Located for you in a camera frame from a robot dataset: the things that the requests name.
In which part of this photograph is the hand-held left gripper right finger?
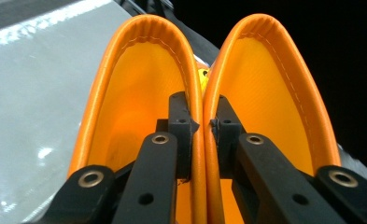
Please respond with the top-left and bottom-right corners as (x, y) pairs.
(210, 94), (248, 180)

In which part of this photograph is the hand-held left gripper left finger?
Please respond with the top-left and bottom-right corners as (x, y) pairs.
(155, 91), (201, 181)

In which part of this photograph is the yellow duck rain boot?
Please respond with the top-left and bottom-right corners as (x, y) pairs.
(67, 13), (207, 224)
(198, 12), (342, 224)

